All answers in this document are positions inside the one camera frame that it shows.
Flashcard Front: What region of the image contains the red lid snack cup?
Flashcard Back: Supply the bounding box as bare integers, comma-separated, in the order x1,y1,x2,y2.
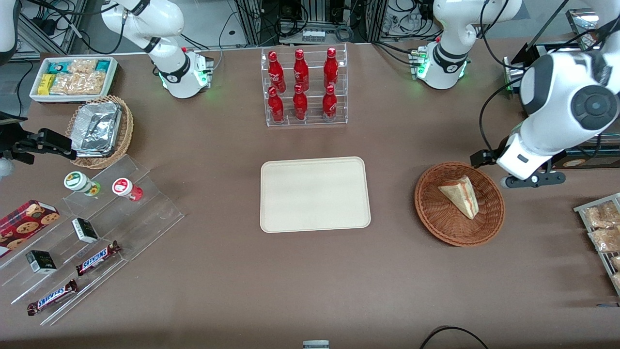
112,178,143,202

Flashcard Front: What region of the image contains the metal equipment frame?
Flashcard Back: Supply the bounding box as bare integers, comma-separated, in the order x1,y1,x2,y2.
235,0,388,47

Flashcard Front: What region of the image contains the small clear cracker bag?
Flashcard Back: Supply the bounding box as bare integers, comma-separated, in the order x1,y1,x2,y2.
68,59,97,74

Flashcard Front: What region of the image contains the red cookie box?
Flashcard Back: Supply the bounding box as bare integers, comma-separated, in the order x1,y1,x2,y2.
0,200,61,257

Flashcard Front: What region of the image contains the black floor cable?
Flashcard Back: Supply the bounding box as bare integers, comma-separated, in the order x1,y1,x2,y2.
419,326,490,349

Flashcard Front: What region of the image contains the black wrist cable with plug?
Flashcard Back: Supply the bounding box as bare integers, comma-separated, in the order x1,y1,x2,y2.
470,73,528,169

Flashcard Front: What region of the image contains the large clear cracker bag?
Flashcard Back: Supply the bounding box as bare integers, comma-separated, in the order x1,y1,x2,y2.
50,72,107,96

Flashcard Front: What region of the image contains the Snickers chocolate bar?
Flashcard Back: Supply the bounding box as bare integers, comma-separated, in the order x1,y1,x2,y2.
27,279,78,317
75,241,122,277

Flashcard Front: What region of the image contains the clear acrylic stepped stand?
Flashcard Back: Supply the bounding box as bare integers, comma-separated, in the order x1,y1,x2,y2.
0,154,185,326

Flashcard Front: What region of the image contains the beige plastic tray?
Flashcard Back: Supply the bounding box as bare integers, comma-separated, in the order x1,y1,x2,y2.
260,156,372,234

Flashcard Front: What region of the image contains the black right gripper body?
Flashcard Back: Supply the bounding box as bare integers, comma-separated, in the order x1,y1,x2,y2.
14,128,77,161

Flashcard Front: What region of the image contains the small black box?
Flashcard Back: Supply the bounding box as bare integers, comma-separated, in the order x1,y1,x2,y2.
72,218,99,244
25,250,57,275

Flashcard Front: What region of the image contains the brown round wicker basket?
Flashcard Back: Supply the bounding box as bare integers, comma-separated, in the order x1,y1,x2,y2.
414,161,506,248

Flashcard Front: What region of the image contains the white rectangular snack bin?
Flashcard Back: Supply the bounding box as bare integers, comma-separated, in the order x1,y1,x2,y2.
29,57,119,105

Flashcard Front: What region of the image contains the clear acrylic bottle rack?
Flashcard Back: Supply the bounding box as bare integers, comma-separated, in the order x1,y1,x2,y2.
261,44,348,127

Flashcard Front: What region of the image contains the triangle sandwich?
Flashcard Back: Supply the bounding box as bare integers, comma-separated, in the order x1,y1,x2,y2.
438,175,480,220

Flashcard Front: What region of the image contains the black food warmer cabinet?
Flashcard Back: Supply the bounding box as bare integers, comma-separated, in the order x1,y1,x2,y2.
504,9,620,170

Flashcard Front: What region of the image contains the red cola bottle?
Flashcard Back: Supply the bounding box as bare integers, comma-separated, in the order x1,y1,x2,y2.
322,85,338,122
293,84,308,121
324,47,339,90
268,86,285,123
293,48,310,92
268,51,286,93

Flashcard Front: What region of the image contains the silver foil container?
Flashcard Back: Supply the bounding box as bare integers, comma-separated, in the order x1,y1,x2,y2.
71,102,123,158

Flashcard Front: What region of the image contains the tan wicker basket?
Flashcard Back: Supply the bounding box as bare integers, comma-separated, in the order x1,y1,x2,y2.
65,95,135,170

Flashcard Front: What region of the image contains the metal wire rack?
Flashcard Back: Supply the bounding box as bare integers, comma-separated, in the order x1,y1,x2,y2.
574,193,620,296

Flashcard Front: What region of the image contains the green lid snack cup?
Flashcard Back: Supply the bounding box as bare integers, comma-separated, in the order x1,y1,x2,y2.
63,171,101,197

